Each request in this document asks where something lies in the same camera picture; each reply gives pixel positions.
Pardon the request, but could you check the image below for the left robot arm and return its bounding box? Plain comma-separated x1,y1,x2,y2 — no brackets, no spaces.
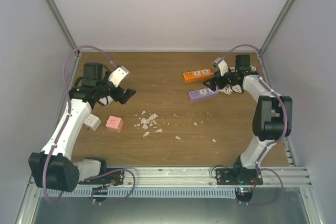
28,62,136,192

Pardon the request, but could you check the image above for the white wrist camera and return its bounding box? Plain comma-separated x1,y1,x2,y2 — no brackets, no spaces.
213,57,229,76
108,66,130,88

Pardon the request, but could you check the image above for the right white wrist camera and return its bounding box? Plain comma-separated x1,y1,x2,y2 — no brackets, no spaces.
213,57,229,76

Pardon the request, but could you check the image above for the aluminium rail frame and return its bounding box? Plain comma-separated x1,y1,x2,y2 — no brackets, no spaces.
16,167,324,223

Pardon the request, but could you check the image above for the purple power strip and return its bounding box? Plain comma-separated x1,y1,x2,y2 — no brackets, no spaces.
188,87,218,102

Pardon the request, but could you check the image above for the white power strip cable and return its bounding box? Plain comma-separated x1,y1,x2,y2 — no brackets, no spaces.
211,65,259,75

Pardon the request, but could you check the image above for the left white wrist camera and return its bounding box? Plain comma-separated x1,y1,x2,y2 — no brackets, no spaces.
108,66,130,88

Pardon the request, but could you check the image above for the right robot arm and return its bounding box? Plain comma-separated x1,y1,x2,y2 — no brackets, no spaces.
203,55,292,185

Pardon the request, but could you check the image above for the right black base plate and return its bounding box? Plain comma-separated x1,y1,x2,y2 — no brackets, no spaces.
211,166,263,186

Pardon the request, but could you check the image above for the orange power strip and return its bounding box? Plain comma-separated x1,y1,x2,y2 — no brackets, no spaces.
183,69,213,83

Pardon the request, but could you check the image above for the white tiger charger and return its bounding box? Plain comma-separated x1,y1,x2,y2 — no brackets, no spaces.
83,114,101,131

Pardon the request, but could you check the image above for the grey slotted cable duct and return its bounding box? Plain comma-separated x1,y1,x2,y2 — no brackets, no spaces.
39,187,237,198

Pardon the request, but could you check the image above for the pink white charger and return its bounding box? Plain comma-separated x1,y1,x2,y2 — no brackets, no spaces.
106,115,123,133

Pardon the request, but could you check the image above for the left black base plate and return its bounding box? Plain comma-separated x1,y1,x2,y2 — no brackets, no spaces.
79,171,124,186

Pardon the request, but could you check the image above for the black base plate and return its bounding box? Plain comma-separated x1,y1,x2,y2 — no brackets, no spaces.
79,171,124,186
211,166,263,186

